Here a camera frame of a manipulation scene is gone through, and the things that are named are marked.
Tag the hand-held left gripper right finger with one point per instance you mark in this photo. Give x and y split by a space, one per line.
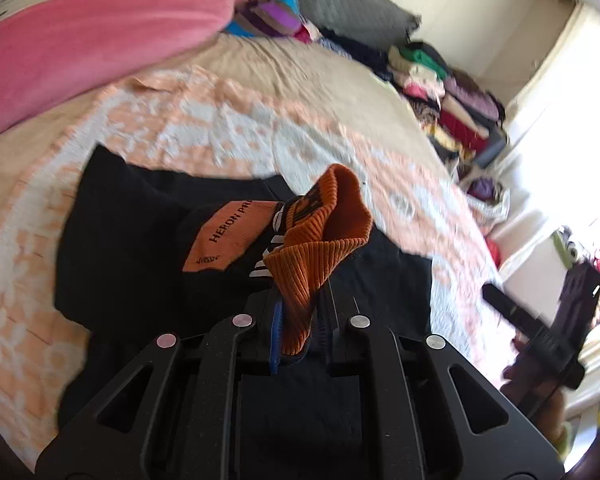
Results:
337 342

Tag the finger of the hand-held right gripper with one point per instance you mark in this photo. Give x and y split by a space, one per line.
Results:
510 310

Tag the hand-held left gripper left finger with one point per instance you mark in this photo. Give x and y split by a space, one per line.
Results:
275 335

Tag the black garment with orange collar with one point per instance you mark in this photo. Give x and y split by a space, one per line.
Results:
130 230

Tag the person's right forearm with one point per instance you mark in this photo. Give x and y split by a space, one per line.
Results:
552 425

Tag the stack of folded clothes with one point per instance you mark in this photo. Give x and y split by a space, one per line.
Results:
455 105

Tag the pink and white clothes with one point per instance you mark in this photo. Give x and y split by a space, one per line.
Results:
307 32

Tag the floral cloth bag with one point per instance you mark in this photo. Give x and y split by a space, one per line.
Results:
485 192

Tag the white curtain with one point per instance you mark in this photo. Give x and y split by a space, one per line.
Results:
570 135

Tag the peach patterned blanket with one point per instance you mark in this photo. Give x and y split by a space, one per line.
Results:
220 125

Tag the beige bed sheet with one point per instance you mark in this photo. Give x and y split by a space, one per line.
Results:
300 70

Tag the dark blue garment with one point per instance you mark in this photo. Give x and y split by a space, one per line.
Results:
360 52

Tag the striped knit garment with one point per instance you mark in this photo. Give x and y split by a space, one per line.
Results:
272 15

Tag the grey quilted headboard cushion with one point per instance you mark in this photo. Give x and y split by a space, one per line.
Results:
340 0

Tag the pink blanket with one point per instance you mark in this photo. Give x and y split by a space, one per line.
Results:
90 40

